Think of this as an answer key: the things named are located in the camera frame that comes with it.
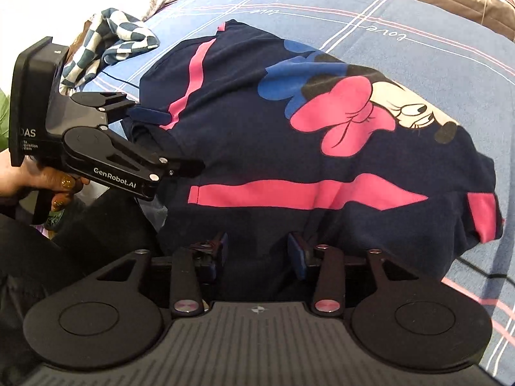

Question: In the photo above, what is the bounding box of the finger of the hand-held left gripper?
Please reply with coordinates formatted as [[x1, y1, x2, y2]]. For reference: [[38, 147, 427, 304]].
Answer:
[[70, 92, 173, 126], [97, 126, 207, 189]]

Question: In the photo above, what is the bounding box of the blue plaid bedsheet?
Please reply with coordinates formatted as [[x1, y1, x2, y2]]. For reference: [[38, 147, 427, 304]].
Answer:
[[82, 0, 515, 375]]

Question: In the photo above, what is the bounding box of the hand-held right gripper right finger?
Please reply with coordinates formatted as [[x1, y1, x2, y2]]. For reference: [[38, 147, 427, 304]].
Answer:
[[287, 231, 404, 315]]

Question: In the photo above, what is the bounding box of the person's left hand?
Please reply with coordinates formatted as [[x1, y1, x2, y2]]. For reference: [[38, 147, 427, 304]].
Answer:
[[0, 163, 91, 215]]

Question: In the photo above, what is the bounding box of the navy cartoon print shirt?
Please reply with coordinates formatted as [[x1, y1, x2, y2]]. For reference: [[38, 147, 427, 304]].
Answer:
[[121, 19, 504, 304]]

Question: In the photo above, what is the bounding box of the blue white checkered cloth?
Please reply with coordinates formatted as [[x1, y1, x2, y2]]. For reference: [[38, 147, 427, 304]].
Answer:
[[60, 7, 161, 87]]

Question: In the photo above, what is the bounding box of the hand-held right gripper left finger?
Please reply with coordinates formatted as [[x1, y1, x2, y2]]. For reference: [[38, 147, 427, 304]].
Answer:
[[97, 231, 230, 319]]

